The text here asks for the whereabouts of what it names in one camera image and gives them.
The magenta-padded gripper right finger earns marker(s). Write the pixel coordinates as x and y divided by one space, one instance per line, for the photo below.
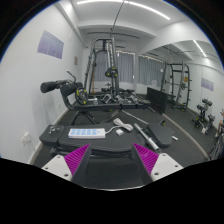
146 158

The brown wall plaque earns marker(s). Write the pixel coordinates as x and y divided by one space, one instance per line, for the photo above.
76 60

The white wall outlet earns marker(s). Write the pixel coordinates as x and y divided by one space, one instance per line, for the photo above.
26 138

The person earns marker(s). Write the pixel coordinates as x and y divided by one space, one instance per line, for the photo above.
221 123

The black seat pad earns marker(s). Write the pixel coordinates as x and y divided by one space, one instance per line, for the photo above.
161 135

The metal key bunch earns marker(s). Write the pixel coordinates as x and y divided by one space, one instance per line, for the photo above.
53 129

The black power rack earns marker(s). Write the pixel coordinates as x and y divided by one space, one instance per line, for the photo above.
182 80

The black yellow-marked weight plate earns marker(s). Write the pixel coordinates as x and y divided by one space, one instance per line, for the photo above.
81 96
111 72

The small purple wall poster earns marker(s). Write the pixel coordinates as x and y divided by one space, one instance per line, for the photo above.
207 84

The grey window curtain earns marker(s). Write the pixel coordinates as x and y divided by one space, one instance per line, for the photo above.
125 66
150 70

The long ceiling light strip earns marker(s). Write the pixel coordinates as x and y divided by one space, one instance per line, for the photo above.
150 9

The black flat padded bench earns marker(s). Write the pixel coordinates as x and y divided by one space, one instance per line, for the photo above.
83 145

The black bench with leg rollers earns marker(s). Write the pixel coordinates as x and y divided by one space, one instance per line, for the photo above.
110 106

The black exercise machine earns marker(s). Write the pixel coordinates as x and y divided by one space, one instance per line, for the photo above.
203 115

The short ceiling light strip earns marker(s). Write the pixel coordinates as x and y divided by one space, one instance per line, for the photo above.
200 48

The white power strip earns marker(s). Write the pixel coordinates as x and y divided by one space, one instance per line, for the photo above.
86 133

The chrome dumbbell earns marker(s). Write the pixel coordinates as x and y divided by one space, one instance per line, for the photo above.
119 99
133 98

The thin steel bar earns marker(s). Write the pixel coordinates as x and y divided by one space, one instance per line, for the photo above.
135 117

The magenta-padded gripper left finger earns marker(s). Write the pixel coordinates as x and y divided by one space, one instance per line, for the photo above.
77 158

